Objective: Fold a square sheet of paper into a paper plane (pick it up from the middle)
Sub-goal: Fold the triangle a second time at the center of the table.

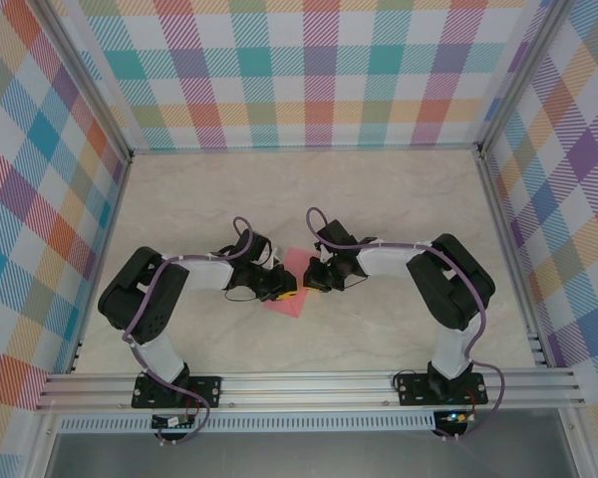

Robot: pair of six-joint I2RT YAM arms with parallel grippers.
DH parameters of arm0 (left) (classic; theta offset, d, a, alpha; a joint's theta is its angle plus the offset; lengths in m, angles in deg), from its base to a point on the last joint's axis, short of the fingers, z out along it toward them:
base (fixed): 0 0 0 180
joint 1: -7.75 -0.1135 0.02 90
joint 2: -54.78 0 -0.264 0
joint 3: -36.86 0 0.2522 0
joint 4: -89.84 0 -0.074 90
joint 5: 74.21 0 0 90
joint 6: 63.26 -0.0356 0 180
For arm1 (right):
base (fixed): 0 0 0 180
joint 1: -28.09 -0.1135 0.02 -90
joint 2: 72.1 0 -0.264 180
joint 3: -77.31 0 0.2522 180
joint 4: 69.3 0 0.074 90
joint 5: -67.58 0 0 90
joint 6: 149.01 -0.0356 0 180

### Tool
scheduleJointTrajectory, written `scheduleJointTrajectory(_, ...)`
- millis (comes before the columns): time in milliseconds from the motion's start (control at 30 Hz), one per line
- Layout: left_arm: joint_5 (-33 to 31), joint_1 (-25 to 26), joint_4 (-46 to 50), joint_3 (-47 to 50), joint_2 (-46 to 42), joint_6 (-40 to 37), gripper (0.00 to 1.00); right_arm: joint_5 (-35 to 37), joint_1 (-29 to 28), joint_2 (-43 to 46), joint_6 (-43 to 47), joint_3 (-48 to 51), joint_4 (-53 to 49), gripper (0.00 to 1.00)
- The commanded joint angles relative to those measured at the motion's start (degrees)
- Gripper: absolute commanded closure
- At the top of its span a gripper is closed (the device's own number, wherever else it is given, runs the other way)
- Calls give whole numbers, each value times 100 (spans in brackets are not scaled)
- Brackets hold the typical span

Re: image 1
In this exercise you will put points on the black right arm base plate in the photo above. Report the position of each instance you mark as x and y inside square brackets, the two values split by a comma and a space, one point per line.
[413, 391]

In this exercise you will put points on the wide aluminium mounting rail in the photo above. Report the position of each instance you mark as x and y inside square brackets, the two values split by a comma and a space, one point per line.
[304, 391]

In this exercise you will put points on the aluminium side rail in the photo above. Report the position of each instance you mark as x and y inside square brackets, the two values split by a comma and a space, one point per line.
[112, 219]
[509, 249]

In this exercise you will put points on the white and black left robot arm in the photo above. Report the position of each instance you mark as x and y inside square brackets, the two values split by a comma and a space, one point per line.
[204, 276]

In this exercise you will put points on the black labelled control box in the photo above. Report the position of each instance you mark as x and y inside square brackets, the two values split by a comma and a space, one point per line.
[165, 422]

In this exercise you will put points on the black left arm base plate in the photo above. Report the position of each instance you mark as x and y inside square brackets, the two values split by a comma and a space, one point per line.
[207, 391]

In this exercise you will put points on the small green-lit circuit board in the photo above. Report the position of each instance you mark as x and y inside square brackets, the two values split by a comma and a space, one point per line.
[453, 418]

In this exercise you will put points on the aluminium frame post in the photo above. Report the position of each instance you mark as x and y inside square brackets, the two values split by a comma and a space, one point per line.
[87, 82]
[520, 74]

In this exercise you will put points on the pink cloth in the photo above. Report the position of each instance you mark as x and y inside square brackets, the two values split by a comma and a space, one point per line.
[291, 306]

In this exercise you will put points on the thin aluminium frame bar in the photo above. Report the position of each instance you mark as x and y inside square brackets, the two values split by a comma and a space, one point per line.
[304, 148]

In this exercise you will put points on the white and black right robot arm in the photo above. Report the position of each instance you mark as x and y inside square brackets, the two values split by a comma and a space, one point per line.
[393, 259]

